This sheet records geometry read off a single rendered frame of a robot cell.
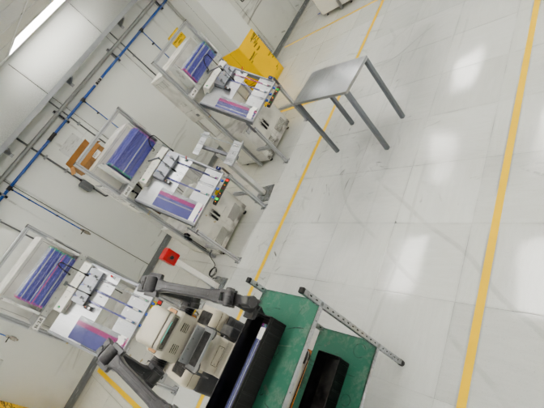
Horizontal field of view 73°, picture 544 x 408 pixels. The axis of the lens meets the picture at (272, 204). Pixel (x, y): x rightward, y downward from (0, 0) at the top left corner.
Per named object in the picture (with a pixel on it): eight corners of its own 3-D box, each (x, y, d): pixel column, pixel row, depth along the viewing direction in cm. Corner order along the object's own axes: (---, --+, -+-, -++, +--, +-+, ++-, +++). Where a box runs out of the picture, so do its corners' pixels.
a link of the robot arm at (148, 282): (135, 271, 183) (129, 291, 179) (153, 272, 176) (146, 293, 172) (195, 291, 217) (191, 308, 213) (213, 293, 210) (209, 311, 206)
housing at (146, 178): (171, 155, 424) (168, 148, 411) (148, 189, 405) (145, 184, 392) (165, 152, 425) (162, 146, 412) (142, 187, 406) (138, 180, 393)
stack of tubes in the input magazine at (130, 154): (156, 142, 407) (136, 125, 392) (131, 179, 387) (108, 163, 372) (151, 144, 416) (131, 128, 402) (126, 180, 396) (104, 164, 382)
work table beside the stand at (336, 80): (388, 150, 364) (346, 91, 321) (335, 152, 419) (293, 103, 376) (405, 115, 377) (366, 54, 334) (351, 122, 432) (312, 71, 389)
